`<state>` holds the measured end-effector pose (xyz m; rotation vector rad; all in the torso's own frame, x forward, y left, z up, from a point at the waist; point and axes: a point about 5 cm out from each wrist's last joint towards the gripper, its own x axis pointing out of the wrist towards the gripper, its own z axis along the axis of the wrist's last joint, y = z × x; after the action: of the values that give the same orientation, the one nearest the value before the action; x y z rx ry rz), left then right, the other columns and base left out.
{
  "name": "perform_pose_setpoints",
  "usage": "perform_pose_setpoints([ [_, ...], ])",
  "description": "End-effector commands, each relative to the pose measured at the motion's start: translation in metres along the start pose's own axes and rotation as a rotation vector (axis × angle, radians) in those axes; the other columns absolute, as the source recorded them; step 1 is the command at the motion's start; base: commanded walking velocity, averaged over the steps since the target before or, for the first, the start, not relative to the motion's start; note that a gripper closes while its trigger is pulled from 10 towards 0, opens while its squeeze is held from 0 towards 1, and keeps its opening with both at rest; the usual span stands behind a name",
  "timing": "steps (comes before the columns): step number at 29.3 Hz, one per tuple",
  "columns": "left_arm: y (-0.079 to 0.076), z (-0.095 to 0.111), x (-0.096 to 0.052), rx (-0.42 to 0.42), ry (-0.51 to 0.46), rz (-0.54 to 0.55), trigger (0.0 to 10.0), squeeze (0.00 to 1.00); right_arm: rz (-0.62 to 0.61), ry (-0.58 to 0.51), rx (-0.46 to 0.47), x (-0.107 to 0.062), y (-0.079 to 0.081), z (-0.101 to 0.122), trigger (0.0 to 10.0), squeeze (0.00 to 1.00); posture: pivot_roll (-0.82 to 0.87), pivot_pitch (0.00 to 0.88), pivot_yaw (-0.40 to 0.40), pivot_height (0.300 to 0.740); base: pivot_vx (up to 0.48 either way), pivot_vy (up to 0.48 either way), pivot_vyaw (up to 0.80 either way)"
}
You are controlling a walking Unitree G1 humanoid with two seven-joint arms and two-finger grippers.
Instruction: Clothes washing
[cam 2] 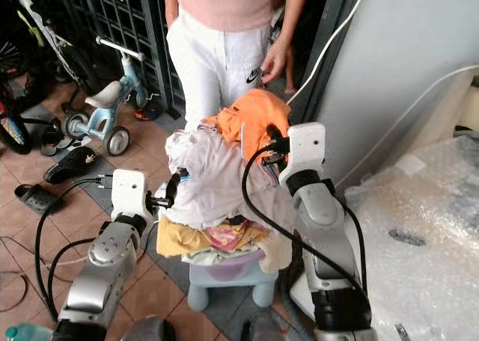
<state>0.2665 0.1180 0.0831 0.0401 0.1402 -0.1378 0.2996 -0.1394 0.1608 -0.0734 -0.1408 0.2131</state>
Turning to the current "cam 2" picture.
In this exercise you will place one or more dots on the pink patterned garment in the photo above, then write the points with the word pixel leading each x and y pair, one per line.
pixel 238 235

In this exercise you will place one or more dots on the person in pink top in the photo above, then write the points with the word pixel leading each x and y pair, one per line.
pixel 217 49

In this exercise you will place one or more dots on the cream garment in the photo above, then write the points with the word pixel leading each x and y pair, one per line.
pixel 278 251

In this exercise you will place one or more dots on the green capped plastic bottle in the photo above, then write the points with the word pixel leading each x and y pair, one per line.
pixel 26 333

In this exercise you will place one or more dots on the light blue child tricycle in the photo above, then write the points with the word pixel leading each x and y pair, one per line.
pixel 105 115

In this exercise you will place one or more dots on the black rubber clog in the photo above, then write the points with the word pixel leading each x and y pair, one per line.
pixel 37 199

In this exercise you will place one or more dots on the clear bubble wrap sheet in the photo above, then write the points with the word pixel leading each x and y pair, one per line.
pixel 419 289

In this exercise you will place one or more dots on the black slipper with bow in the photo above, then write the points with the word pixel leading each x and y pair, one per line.
pixel 71 165

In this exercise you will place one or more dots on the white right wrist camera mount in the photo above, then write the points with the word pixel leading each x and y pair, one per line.
pixel 304 146

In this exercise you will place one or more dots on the pale pink white garment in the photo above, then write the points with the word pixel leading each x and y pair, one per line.
pixel 213 184

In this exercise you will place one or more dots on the black metal grille gate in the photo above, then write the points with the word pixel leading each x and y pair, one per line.
pixel 127 16

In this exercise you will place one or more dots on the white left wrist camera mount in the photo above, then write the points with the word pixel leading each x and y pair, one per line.
pixel 130 193

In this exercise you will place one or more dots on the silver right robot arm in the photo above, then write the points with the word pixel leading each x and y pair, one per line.
pixel 325 229

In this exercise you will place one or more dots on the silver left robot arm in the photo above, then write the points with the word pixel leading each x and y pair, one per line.
pixel 99 270

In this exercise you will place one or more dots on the yellow garment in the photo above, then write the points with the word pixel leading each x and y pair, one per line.
pixel 179 238

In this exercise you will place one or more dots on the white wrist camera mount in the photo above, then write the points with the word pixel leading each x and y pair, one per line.
pixel 130 193
pixel 304 146

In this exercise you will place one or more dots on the light blue plastic stool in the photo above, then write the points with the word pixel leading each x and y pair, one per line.
pixel 232 290

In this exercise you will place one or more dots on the orange garment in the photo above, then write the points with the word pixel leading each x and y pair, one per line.
pixel 251 117

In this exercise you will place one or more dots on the purple plastic basin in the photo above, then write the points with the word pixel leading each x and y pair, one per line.
pixel 236 268

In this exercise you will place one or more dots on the black bicycle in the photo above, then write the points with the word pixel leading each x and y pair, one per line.
pixel 11 124

